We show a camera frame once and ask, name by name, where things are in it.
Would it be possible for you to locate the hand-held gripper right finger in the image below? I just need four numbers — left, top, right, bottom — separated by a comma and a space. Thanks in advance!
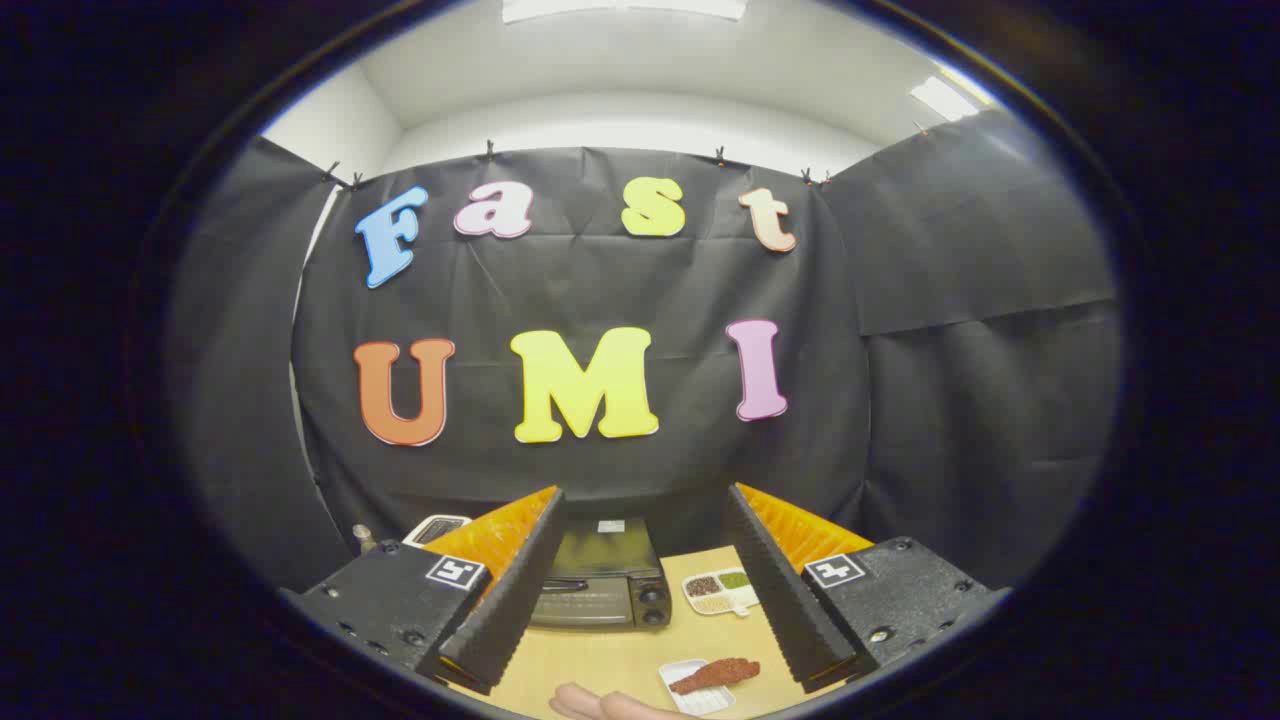
727, 482, 1011, 694

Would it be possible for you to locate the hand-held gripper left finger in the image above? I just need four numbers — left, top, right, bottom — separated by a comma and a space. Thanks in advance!
280, 486, 569, 696

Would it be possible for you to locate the black toaster oven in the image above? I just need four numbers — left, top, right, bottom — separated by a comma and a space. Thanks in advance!
530, 516, 673, 631

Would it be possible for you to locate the red meat slice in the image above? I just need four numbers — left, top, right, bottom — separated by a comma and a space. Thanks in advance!
668, 657, 761, 696

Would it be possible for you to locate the white bread toaster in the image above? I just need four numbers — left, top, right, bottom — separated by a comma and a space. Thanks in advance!
402, 514, 473, 548

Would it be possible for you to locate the white divided spice dish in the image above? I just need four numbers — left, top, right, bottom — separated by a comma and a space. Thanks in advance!
682, 567, 761, 617

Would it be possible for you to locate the white rectangular tray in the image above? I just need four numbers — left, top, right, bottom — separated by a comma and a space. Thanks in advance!
659, 658, 738, 716

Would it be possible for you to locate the black backdrop cloth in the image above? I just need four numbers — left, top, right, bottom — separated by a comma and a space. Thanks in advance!
165, 108, 1121, 601

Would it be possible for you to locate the small ceiling light panel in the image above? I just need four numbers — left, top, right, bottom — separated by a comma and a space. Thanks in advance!
910, 75, 981, 121

